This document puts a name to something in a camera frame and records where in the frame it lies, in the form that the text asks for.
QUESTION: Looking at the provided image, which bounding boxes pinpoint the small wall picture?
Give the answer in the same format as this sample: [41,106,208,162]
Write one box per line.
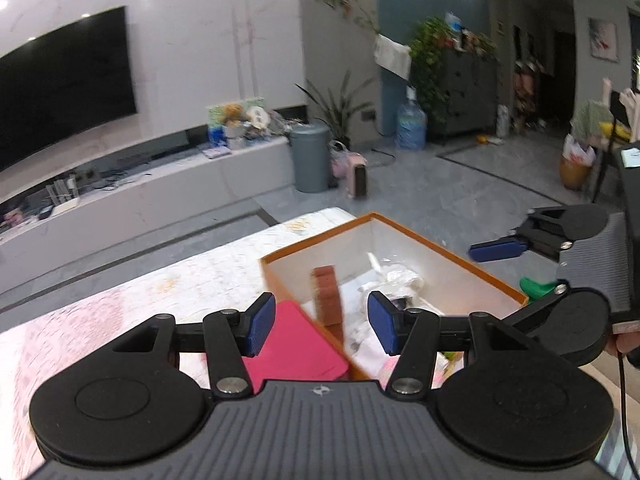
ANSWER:
[588,17,619,64]

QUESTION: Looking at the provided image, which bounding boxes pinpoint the white hanging towel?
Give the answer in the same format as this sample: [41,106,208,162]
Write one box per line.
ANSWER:
[372,34,412,81]

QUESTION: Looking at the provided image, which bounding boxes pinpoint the orange cardboard box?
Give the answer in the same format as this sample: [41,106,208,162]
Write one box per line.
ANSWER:
[259,212,530,394]

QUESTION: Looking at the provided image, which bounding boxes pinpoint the yellow bananas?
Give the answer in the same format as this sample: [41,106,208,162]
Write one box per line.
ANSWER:
[600,120,632,144]

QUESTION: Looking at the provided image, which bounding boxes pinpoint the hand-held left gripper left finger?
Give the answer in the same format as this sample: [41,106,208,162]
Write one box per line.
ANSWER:
[112,291,277,399]

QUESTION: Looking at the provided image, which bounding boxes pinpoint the grey trash can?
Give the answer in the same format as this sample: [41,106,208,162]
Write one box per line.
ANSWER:
[289,124,332,194]

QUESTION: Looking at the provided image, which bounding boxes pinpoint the pink space heater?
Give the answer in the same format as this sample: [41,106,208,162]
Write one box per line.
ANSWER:
[347,156,369,200]

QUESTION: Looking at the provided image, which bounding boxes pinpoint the pink bag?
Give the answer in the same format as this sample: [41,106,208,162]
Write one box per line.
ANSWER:
[327,141,351,179]

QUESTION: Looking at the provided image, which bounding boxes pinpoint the brown sponge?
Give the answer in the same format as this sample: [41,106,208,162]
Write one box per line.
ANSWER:
[311,265,347,327]

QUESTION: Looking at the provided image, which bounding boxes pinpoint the person's right hand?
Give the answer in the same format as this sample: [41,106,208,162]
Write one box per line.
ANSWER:
[614,333,640,357]

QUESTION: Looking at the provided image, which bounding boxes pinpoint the black chair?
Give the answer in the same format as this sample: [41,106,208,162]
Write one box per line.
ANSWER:
[591,77,640,207]

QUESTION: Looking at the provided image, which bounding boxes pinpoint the white television console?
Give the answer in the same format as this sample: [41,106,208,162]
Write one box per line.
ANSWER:
[0,136,297,283]

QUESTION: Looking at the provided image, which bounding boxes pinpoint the white plastic bag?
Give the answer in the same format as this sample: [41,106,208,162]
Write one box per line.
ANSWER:
[345,251,427,357]

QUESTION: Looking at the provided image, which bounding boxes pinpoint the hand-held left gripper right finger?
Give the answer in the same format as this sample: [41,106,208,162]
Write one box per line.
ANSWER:
[367,290,547,402]

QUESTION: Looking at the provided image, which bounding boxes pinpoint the blue water bottle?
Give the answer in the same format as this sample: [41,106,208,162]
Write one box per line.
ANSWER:
[395,99,429,151]

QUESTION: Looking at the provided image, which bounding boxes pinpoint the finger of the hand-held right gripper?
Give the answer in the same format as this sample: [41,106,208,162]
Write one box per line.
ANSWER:
[500,283,571,333]
[469,206,572,264]

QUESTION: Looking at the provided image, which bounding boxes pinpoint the bottles on cabinet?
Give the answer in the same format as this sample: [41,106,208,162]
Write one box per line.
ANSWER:
[444,12,498,57]

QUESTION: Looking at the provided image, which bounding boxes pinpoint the green plastic object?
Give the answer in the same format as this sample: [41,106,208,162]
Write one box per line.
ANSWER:
[520,277,559,302]

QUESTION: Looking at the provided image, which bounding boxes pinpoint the black television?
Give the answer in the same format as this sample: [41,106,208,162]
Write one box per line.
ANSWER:
[0,6,139,173]

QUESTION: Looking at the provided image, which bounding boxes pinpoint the bushy green plant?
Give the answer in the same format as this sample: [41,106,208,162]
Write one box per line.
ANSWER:
[409,16,454,127]

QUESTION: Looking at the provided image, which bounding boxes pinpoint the potted snake plant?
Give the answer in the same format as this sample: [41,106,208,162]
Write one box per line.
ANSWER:
[295,71,377,149]

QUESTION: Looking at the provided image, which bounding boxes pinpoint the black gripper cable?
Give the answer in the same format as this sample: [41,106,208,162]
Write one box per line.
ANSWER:
[616,350,635,467]

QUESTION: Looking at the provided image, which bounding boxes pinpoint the person's striped clothing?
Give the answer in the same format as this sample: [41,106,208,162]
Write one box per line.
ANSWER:
[594,400,640,480]

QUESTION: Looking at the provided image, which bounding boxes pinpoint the dark grey cabinet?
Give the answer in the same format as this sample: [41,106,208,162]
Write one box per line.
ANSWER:
[432,49,502,142]

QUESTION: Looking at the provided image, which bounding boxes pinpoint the brown basket with bag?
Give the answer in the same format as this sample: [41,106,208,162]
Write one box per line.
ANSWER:
[558,132,597,192]

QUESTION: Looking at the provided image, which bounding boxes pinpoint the patterned tablecloth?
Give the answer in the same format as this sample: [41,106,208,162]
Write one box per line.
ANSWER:
[0,206,362,480]

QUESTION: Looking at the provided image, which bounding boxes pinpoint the hanging vine plant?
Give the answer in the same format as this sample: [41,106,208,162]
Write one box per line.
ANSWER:
[309,0,382,37]

